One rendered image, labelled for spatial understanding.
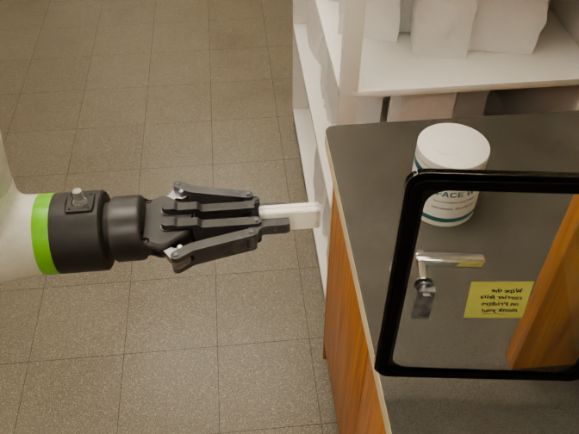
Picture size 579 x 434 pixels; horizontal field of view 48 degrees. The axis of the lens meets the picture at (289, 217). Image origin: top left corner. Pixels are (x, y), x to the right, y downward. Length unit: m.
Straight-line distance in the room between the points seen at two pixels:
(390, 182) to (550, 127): 0.41
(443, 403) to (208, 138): 2.12
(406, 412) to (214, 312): 1.35
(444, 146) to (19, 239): 0.76
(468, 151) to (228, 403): 1.20
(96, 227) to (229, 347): 1.52
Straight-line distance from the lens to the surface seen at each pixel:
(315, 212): 0.75
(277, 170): 2.77
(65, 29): 3.91
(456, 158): 1.20
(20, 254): 0.75
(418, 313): 0.85
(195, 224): 0.73
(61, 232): 0.74
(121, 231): 0.73
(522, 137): 1.53
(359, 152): 1.41
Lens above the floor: 1.85
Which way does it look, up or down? 46 degrees down
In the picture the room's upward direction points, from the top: straight up
